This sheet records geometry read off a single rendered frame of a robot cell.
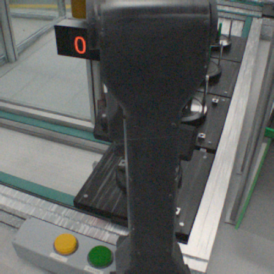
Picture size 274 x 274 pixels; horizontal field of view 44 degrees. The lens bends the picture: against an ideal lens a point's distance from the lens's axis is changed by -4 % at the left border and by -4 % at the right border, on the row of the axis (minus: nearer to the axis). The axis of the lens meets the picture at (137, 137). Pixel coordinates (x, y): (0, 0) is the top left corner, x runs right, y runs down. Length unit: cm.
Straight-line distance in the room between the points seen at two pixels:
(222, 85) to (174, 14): 88
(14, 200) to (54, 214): 10
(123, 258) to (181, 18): 23
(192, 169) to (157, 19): 59
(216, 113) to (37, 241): 56
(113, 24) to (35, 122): 79
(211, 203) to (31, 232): 36
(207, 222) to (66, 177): 34
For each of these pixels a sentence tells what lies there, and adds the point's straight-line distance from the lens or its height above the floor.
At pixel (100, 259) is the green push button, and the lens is 63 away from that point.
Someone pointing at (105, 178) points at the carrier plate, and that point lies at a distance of 75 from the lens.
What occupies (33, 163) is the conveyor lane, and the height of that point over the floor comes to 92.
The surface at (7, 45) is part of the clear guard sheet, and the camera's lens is 96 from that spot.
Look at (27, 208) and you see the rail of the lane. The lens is 74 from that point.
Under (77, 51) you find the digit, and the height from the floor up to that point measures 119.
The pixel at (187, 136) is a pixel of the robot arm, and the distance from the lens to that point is 60.
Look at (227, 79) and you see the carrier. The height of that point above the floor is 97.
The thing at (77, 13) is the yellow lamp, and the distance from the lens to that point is 73.
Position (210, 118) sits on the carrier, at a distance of 93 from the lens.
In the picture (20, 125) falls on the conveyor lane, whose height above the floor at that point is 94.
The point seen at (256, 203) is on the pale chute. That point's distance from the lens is 66.
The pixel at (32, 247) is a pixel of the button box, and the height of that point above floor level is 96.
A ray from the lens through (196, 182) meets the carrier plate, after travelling 75.
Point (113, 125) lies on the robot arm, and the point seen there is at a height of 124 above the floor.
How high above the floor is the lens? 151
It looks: 39 degrees down
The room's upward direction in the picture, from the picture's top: straight up
